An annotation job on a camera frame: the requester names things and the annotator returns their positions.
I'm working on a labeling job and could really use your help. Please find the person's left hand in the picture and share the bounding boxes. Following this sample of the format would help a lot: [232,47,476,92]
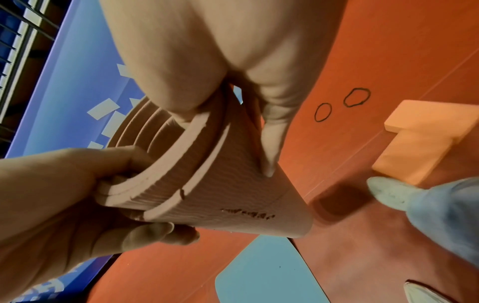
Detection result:
[0,146,201,303]

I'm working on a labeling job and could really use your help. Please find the person's right hand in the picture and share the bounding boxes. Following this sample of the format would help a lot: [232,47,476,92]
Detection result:
[99,0,347,178]

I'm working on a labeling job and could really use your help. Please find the black elastic band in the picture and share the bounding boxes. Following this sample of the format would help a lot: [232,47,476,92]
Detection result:
[343,87,371,108]
[314,102,333,123]

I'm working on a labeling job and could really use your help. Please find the peach yoga mat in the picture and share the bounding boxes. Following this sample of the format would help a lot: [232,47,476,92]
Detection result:
[95,85,314,239]

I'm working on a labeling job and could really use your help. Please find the light blue yoga mat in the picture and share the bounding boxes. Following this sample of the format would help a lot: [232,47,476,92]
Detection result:
[215,235,331,303]

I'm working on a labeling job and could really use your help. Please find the orange foam block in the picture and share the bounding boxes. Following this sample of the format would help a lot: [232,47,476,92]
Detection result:
[372,130,456,186]
[384,99,479,143]

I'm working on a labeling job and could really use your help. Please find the person's white shoe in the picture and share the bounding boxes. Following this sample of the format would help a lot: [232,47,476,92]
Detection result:
[366,176,426,211]
[403,281,450,303]

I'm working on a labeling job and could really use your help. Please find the rows of blue stadium seats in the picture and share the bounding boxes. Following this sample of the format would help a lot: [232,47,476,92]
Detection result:
[0,8,23,78]

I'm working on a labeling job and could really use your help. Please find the black metal railing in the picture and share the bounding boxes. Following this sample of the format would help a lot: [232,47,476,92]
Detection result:
[0,0,63,93]

